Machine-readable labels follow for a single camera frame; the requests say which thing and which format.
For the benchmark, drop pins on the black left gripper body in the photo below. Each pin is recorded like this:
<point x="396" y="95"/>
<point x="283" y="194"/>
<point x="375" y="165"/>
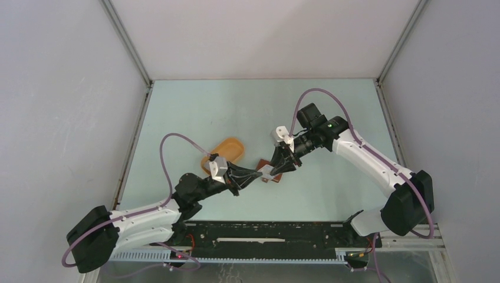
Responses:
<point x="214" y="187"/>

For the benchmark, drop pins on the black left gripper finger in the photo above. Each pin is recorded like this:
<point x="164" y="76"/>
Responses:
<point x="238" y="183"/>
<point x="241" y="172"/>

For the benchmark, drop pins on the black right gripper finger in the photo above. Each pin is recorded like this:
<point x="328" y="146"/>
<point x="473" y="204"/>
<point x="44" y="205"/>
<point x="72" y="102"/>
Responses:
<point x="293" y="163"/>
<point x="280" y="157"/>

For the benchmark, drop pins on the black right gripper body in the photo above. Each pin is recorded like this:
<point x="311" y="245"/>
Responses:
<point x="304" y="144"/>

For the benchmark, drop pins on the brown leather card holder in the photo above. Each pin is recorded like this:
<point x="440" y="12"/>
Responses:
<point x="276" y="179"/>

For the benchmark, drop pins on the white striped credit cards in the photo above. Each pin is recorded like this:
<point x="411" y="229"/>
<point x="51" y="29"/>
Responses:
<point x="266" y="171"/>

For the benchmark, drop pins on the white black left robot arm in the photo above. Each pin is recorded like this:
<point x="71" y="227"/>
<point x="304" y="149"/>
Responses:
<point x="104" y="233"/>

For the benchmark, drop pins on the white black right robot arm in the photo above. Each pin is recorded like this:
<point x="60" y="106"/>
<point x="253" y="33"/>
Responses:
<point x="410" y="198"/>

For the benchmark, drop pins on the orange plastic tray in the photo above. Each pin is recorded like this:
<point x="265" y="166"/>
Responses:
<point x="232" y="149"/>

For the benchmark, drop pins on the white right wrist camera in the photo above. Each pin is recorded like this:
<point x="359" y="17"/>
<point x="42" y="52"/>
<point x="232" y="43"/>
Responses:
<point x="281" y="135"/>

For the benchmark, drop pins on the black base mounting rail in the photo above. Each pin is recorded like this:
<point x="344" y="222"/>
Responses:
<point x="263" y="240"/>

